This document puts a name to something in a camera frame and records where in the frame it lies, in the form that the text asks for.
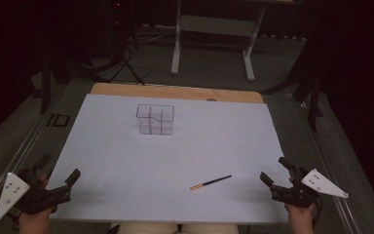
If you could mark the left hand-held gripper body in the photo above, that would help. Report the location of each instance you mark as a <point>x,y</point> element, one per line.
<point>32,198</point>

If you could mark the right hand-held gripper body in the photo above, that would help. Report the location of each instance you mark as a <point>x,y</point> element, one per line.
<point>297,195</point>

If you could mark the dark pencil with orange end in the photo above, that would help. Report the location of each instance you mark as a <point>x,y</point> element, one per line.
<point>212,182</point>

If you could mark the clear plastic compartment organizer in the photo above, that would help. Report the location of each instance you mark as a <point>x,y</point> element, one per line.
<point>156,125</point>

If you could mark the person's left hand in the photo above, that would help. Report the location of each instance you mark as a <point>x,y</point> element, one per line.
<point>34,224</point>

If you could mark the person's right hand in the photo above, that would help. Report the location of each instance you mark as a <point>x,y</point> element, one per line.
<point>300,221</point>

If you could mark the black floor plate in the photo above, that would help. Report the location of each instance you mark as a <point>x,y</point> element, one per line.
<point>58,120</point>

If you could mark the black stand with angled legs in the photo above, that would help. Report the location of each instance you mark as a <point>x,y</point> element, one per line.
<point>311,97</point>

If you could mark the white table cover sheet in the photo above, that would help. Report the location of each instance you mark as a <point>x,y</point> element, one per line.
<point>162,162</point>

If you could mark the black tripod stand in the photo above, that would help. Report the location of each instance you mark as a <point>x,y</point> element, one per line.
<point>123,48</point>

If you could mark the metal floor rail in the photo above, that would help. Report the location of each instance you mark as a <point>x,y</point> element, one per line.
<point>328,169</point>
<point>22,152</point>

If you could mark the white metal desk frame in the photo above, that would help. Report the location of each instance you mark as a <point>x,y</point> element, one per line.
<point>214,25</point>

